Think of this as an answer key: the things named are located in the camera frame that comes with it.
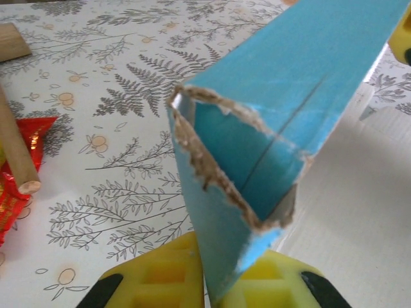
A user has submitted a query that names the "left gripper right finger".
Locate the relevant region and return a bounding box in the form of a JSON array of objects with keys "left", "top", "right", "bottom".
[{"left": 220, "top": 250, "right": 335, "bottom": 308}]

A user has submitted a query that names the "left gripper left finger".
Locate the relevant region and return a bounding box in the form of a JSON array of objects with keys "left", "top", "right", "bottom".
[{"left": 75, "top": 232, "right": 206, "bottom": 308}]

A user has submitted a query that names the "blue paper box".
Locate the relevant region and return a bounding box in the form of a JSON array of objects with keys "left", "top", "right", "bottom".
[{"left": 166, "top": 0, "right": 411, "bottom": 308}]

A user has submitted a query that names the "red snack packet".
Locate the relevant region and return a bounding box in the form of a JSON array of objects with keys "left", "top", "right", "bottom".
[{"left": 0, "top": 116, "right": 59, "bottom": 248}]

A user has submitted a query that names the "small wooden mallet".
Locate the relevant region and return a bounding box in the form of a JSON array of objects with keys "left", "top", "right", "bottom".
[{"left": 0, "top": 22, "right": 42, "bottom": 196}]

